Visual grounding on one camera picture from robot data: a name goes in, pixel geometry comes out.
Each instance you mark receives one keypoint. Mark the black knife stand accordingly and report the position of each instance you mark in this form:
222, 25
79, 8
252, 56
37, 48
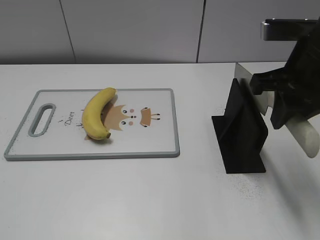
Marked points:
241, 132

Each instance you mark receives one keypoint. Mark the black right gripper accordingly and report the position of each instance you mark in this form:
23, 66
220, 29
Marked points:
296, 86

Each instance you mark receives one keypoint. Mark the white grey deer cutting board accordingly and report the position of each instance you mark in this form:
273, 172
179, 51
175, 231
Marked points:
142, 123

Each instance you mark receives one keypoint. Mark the yellow plastic banana stem half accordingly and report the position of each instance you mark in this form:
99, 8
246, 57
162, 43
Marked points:
91, 116

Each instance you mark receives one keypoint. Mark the steel cleaver white handle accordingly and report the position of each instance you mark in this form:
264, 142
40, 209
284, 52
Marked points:
300, 128

